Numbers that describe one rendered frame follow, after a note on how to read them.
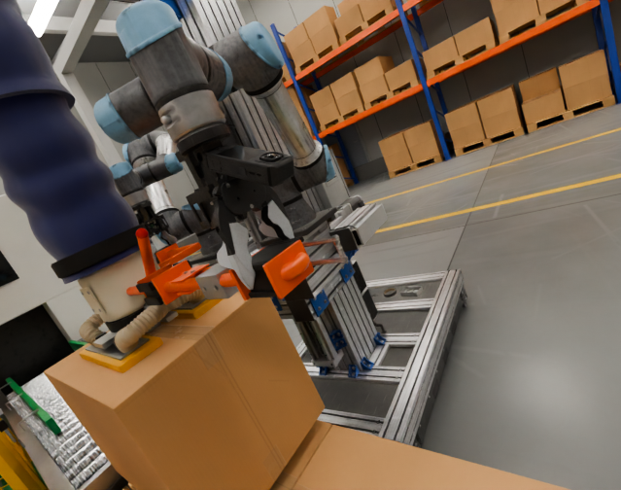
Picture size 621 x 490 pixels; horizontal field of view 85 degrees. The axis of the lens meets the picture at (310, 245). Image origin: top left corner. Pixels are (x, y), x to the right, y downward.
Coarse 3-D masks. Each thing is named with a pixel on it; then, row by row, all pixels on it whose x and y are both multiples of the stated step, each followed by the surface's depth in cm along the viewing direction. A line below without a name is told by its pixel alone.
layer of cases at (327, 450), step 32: (320, 448) 90; (352, 448) 86; (384, 448) 82; (416, 448) 79; (288, 480) 85; (320, 480) 81; (352, 480) 78; (384, 480) 75; (416, 480) 72; (448, 480) 69; (480, 480) 67; (512, 480) 64
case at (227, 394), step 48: (192, 336) 74; (240, 336) 78; (288, 336) 89; (96, 384) 71; (144, 384) 62; (192, 384) 68; (240, 384) 76; (288, 384) 86; (96, 432) 88; (144, 432) 61; (192, 432) 67; (240, 432) 75; (288, 432) 84; (144, 480) 77; (192, 480) 66; (240, 480) 73
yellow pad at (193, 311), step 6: (204, 300) 89; (210, 300) 87; (216, 300) 88; (186, 306) 89; (192, 306) 86; (198, 306) 86; (204, 306) 86; (210, 306) 87; (180, 312) 88; (186, 312) 86; (192, 312) 84; (198, 312) 84; (204, 312) 86; (174, 318) 92; (180, 318) 89; (186, 318) 87; (192, 318) 84
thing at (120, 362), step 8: (96, 336) 88; (144, 336) 82; (152, 336) 79; (112, 344) 85; (144, 344) 76; (152, 344) 75; (160, 344) 77; (80, 352) 93; (88, 352) 89; (96, 352) 85; (104, 352) 82; (112, 352) 79; (120, 352) 77; (128, 352) 74; (136, 352) 74; (144, 352) 74; (88, 360) 88; (96, 360) 81; (104, 360) 78; (112, 360) 76; (120, 360) 73; (128, 360) 72; (136, 360) 73; (112, 368) 75; (120, 368) 70; (128, 368) 72
